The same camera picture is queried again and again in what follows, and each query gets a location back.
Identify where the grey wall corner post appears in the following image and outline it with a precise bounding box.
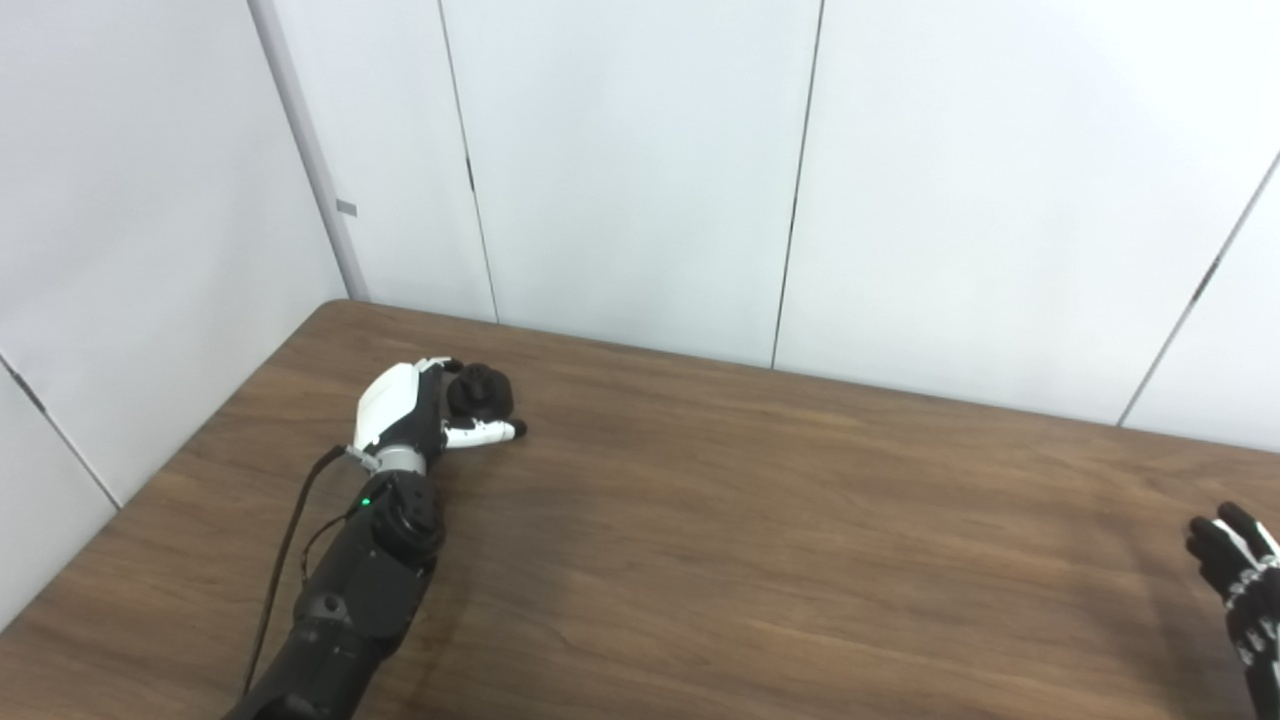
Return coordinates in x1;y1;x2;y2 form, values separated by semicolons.
247;0;372;303

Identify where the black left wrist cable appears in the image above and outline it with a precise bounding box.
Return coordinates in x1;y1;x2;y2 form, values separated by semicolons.
239;444;379;703

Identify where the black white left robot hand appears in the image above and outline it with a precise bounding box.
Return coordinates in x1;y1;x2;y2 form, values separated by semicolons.
352;356;529;473

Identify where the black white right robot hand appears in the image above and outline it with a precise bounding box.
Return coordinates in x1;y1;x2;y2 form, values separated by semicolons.
1185;501;1280;720

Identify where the round black plastic part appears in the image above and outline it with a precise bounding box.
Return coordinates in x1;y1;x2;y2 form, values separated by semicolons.
444;362;517;424

